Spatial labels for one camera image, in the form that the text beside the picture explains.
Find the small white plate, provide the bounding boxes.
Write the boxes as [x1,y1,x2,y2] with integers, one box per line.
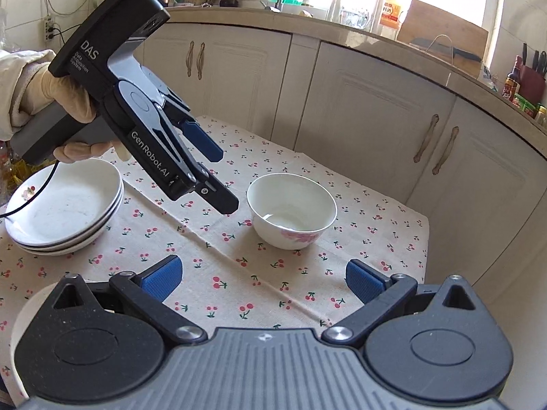
[4,162,123,247]

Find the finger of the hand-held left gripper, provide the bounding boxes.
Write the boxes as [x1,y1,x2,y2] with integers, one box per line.
[149,103,239,215]
[164,89,224,164]

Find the beige kitchen countertop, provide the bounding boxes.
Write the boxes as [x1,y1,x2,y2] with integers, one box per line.
[164,5,547,154]

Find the white bowl large pink flowers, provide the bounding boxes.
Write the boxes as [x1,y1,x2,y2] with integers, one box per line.
[246,173,338,251]

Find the brown knife block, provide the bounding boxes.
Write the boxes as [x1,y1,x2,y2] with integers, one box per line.
[518,43,547,104]

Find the large white fruit-print plate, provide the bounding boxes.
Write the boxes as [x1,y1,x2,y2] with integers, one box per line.
[8,188,124,252]

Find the black cleaver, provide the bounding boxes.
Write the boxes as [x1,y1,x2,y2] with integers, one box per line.
[409,38,482,62]

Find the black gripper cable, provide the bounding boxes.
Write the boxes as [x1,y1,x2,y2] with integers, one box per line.
[0,161,59,218]

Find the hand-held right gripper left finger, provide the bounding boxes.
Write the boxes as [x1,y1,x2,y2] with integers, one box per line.
[50,255,206,346]

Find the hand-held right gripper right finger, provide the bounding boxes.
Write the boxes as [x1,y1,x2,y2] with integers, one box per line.
[321,259,478,347]

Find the cherry-print tablecloth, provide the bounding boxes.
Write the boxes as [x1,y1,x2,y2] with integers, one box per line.
[0,115,430,379]

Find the dark sauce bottle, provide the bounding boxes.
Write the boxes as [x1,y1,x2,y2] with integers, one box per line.
[502,55,522,102]

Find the clear glass jar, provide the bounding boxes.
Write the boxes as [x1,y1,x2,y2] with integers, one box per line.
[339,6,371,30]

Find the person's left forearm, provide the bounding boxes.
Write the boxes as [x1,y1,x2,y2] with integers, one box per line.
[0,49,57,142]

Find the wooden cutting board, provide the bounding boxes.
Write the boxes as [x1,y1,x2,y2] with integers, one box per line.
[397,0,490,59]

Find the yellow oil bottle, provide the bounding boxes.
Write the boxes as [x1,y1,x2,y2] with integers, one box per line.
[0,141,18,206]

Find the person's left hand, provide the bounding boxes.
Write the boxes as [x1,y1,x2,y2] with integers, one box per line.
[19,62,130,165]

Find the white cabinet door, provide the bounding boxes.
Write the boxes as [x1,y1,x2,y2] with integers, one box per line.
[143,30,197,117]
[295,40,458,206]
[406,97,547,310]
[194,26,294,155]

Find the orange-label bottle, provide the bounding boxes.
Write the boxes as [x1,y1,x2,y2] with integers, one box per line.
[379,0,403,39]

